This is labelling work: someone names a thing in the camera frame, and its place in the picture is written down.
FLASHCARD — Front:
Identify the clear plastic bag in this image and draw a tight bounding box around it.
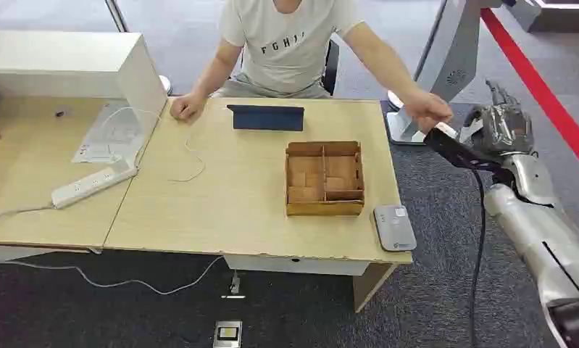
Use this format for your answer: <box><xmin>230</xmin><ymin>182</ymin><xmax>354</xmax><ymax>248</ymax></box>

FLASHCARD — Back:
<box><xmin>72</xmin><ymin>102</ymin><xmax>149</xmax><ymax>165</ymax></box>

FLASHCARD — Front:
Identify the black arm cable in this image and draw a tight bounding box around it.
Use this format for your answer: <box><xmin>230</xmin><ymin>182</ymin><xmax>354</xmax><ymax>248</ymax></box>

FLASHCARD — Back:
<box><xmin>467</xmin><ymin>165</ymin><xmax>487</xmax><ymax>348</ymax></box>

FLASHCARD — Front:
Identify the white floor cable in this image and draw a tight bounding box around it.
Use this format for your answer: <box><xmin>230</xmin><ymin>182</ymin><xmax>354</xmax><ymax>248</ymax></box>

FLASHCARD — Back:
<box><xmin>0</xmin><ymin>255</ymin><xmax>225</xmax><ymax>297</ymax></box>

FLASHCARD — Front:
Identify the metal floor socket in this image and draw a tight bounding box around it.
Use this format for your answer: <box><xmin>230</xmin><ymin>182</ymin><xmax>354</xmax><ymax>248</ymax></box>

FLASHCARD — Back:
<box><xmin>212</xmin><ymin>320</ymin><xmax>243</xmax><ymax>348</ymax></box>

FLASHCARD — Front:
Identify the thin white cable loop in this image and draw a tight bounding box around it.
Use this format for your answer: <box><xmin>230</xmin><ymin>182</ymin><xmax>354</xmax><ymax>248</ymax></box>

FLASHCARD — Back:
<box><xmin>167</xmin><ymin>138</ymin><xmax>207</xmax><ymax>184</ymax></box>

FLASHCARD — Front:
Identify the pale wooden side desk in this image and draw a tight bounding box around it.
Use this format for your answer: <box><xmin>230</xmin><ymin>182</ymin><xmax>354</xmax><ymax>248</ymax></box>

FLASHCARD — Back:
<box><xmin>0</xmin><ymin>95</ymin><xmax>139</xmax><ymax>265</ymax></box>

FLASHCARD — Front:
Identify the dark blue folded stand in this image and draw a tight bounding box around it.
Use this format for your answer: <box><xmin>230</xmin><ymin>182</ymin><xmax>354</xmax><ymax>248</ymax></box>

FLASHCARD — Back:
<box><xmin>227</xmin><ymin>104</ymin><xmax>305</xmax><ymax>133</ymax></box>

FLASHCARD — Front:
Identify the person's left hand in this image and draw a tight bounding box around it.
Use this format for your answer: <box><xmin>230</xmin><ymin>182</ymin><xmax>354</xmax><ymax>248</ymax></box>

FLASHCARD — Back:
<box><xmin>403</xmin><ymin>90</ymin><xmax>454</xmax><ymax>133</ymax></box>

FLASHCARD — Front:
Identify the grey platform base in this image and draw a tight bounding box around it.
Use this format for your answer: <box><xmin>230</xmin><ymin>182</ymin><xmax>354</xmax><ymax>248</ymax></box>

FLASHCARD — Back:
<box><xmin>504</xmin><ymin>0</ymin><xmax>579</xmax><ymax>34</ymax></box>

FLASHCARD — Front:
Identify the black chair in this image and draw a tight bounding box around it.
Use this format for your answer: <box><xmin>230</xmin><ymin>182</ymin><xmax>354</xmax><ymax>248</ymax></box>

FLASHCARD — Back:
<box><xmin>321</xmin><ymin>38</ymin><xmax>341</xmax><ymax>96</ymax></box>

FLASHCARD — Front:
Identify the grey card reader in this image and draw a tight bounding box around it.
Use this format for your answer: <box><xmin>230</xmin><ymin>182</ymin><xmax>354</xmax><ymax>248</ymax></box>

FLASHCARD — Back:
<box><xmin>372</xmin><ymin>204</ymin><xmax>418</xmax><ymax>253</ymax></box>

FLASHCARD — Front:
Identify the white desk partition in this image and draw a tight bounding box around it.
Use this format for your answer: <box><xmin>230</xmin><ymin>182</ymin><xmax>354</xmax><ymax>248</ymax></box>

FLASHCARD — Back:
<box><xmin>0</xmin><ymin>30</ymin><xmax>169</xmax><ymax>169</ymax></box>

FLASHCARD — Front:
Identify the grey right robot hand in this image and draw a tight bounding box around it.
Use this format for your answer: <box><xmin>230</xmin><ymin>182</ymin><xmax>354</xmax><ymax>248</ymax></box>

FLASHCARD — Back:
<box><xmin>462</xmin><ymin>79</ymin><xmax>536</xmax><ymax>159</ymax></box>

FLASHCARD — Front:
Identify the wooden compartment box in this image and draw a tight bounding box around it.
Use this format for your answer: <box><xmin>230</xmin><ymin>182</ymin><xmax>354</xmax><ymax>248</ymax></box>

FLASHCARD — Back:
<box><xmin>284</xmin><ymin>140</ymin><xmax>366</xmax><ymax>218</ymax></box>

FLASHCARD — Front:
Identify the person's right hand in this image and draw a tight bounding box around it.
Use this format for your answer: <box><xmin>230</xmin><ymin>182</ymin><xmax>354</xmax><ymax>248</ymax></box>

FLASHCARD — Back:
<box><xmin>170</xmin><ymin>93</ymin><xmax>207</xmax><ymax>122</ymax></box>

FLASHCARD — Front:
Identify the person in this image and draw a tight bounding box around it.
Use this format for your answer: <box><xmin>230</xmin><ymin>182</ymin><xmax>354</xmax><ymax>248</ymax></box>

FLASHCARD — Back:
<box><xmin>170</xmin><ymin>0</ymin><xmax>454</xmax><ymax>133</ymax></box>

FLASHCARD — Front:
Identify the metal pole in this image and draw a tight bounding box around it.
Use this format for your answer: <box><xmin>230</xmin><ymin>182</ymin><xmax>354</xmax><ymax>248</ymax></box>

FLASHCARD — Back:
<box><xmin>104</xmin><ymin>0</ymin><xmax>130</xmax><ymax>33</ymax></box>

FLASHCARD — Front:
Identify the red floor tape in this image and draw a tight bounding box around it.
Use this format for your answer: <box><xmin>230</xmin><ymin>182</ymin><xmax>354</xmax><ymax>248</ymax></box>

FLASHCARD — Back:
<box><xmin>479</xmin><ymin>7</ymin><xmax>579</xmax><ymax>183</ymax></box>

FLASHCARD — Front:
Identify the grey machine stand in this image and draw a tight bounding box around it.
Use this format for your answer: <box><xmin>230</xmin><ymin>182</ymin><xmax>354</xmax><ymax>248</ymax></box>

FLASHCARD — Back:
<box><xmin>386</xmin><ymin>0</ymin><xmax>502</xmax><ymax>146</ymax></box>

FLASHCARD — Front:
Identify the grey floor plug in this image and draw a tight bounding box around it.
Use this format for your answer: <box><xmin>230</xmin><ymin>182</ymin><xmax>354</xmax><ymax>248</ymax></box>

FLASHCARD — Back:
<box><xmin>220</xmin><ymin>270</ymin><xmax>246</xmax><ymax>300</ymax></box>

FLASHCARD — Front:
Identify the white power strip cord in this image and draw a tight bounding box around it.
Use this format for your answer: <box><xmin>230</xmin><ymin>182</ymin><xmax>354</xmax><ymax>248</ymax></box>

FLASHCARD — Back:
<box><xmin>0</xmin><ymin>205</ymin><xmax>55</xmax><ymax>228</ymax></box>

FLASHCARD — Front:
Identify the white power strip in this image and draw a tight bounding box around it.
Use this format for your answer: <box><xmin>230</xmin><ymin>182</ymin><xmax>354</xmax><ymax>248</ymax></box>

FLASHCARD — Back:
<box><xmin>51</xmin><ymin>165</ymin><xmax>139</xmax><ymax>210</ymax></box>

